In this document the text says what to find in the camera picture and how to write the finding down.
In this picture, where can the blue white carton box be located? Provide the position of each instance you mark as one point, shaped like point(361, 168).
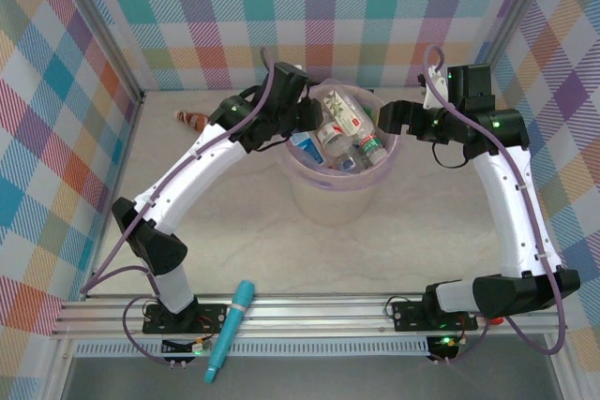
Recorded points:
point(307, 146)

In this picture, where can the white green toothpaste box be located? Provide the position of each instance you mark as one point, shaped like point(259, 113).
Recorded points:
point(344, 112)

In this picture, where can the small bottle green label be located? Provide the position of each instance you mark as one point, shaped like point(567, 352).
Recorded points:
point(372, 148)

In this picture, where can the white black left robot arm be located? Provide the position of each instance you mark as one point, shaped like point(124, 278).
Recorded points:
point(187, 170)

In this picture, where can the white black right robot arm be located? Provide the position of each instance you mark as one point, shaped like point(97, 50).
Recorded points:
point(515, 212)

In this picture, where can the pink-lined waste bin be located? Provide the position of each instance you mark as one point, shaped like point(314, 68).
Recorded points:
point(390, 149)

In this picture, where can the beige waste bin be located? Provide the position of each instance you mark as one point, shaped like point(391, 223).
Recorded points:
point(333, 208)

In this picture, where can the small brown drink bottle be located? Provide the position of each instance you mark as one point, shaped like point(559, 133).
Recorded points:
point(190, 119)

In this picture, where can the teal marker pen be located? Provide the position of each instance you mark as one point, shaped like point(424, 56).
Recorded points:
point(232, 320)

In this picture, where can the red box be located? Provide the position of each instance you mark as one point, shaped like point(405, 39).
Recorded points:
point(497, 321)

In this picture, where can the small black controller board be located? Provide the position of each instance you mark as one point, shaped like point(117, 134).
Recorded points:
point(180, 347)
point(443, 346)

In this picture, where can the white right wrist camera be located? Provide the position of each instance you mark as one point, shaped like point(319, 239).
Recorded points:
point(433, 88)

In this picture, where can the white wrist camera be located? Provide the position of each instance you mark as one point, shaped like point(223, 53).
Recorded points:
point(299, 68)
point(433, 88)

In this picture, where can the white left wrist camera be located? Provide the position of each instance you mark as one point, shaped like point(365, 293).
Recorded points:
point(299, 68)

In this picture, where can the aluminium frame post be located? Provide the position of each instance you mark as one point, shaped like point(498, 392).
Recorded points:
point(107, 30)
point(516, 11)

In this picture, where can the aluminium side rail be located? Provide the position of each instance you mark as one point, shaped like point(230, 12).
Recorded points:
point(125, 144)

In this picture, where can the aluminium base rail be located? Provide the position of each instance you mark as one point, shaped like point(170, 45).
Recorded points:
point(328, 315)

